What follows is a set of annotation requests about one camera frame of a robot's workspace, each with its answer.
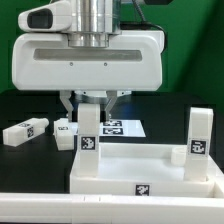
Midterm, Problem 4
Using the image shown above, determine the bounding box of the white desk top tray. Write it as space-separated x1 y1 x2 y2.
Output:
70 143 224 198

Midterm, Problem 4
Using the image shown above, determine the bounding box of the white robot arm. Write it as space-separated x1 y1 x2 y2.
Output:
12 0 165 119

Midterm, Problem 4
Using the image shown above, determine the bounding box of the white front fence bar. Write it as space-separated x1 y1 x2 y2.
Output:
0 193 224 224

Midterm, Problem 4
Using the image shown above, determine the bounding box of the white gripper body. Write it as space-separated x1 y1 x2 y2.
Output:
12 30 164 91

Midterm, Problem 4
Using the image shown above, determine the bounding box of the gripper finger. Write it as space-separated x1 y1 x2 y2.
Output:
100 91 117 121
59 90 74 122

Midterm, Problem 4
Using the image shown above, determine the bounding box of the paper sheet with markers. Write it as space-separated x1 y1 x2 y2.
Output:
64 118 147 138

